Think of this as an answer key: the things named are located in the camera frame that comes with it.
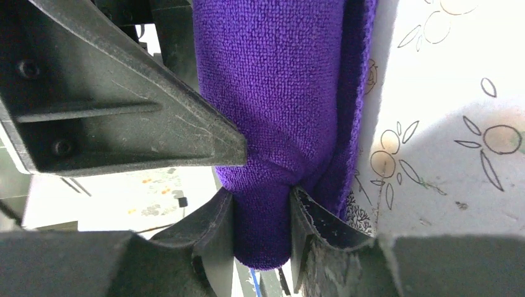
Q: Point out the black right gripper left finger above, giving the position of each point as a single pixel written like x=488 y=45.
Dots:
x=193 y=257

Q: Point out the floral table cloth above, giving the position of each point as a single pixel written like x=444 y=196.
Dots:
x=441 y=139

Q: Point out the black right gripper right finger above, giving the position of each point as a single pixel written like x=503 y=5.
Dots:
x=330 y=258

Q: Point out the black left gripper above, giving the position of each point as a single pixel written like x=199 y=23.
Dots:
x=100 y=87

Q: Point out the purple towel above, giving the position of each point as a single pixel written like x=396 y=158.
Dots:
x=291 y=76

